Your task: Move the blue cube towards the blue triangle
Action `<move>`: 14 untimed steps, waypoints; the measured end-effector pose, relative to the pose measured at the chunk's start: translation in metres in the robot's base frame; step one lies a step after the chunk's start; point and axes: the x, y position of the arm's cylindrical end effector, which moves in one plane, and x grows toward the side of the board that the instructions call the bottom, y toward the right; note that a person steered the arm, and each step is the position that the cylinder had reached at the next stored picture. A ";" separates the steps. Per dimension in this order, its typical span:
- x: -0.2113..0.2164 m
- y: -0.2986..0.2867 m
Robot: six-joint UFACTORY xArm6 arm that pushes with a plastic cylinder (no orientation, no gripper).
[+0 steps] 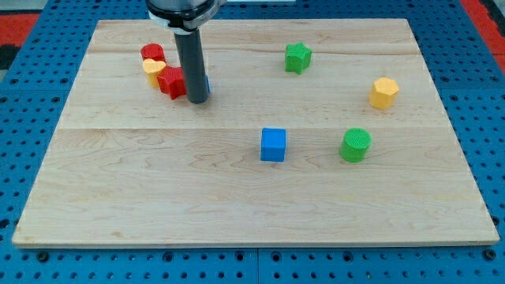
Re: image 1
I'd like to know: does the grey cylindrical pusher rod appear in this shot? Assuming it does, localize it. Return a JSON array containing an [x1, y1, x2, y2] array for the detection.
[[174, 29, 209, 104]]

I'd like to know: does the blue cube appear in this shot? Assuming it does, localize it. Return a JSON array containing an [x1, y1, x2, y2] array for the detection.
[[260, 128, 287, 163]]

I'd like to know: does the red cylinder block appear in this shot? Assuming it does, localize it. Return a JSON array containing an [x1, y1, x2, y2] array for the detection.
[[140, 43, 166, 62]]

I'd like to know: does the red star block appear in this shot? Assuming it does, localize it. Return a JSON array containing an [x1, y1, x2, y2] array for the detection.
[[157, 66, 186, 100]]

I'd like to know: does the yellow heart block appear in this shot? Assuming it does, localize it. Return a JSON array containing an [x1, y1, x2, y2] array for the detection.
[[142, 58, 166, 88]]

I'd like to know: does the green star block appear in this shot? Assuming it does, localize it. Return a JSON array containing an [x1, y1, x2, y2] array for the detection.
[[285, 42, 312, 75]]

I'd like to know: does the wooden board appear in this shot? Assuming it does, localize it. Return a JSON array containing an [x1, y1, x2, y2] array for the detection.
[[12, 18, 499, 249]]

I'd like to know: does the green cylinder block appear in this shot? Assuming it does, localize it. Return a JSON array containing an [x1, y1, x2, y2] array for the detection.
[[340, 128, 372, 163]]

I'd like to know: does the yellow hexagon block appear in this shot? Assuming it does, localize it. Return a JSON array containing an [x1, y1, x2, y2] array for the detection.
[[368, 77, 400, 110]]

